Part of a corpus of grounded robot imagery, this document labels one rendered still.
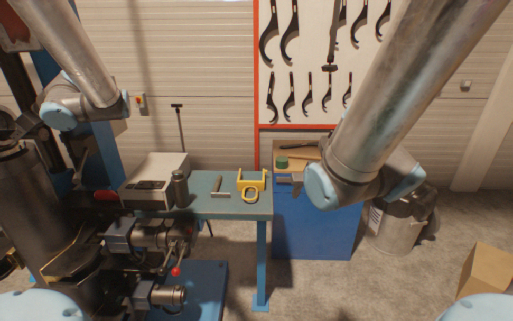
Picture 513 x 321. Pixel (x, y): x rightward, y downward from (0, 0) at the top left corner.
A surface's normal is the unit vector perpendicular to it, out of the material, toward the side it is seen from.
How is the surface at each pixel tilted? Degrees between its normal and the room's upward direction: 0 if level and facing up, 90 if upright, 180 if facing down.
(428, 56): 105
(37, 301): 5
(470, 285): 90
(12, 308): 5
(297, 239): 90
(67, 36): 125
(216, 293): 0
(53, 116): 111
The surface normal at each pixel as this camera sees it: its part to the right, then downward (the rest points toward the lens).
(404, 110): -0.13, 0.73
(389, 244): -0.46, 0.47
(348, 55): -0.04, 0.47
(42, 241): 0.66, 0.36
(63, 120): 0.16, 0.75
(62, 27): 0.69, 0.71
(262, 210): 0.00, -0.88
